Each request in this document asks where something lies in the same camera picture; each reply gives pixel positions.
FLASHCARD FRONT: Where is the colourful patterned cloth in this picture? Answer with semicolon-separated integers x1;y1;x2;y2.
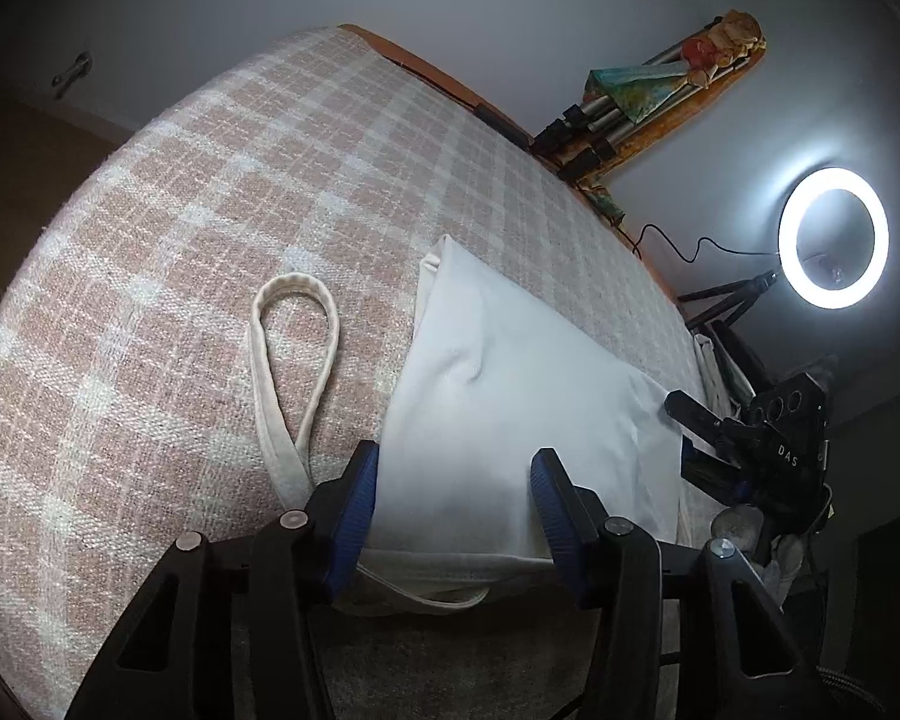
585;11;764;125

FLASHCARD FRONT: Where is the metal door handle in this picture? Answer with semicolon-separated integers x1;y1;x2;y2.
51;51;92;97

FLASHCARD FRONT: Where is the white canvas tote bag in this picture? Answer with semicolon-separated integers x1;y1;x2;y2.
249;234;683;608

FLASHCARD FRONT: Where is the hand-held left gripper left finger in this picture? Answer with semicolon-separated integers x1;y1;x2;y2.
64;441;380;720

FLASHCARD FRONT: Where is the stack of light folded clothes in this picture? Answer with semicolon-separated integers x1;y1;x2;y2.
690;322;758;410

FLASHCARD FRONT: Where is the orange wooden board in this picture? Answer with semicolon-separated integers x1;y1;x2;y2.
570;52;766;181

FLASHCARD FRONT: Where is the silver folded tripod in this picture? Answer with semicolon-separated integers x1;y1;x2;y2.
532;41;728;181

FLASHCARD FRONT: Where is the black gooseneck phone holder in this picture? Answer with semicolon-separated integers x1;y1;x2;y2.
804;251;848;282

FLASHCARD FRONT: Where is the yellow green cloth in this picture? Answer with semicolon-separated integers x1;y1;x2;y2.
581;178;627;226

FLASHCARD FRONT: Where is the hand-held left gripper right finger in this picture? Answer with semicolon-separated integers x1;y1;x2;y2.
529;448;833;720

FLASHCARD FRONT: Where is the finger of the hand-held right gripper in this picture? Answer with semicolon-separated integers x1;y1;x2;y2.
664;388;751;443
679;439;751;502

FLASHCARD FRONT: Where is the black power cable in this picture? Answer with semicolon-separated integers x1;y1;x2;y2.
630;223;781;260

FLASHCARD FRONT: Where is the black ring light tripod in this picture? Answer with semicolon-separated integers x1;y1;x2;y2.
679;274;777;331

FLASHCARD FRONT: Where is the beige plaid blanket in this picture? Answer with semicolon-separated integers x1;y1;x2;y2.
0;26;721;720

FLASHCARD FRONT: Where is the orange wooden bed frame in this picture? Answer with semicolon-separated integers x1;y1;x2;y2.
343;24;683;308

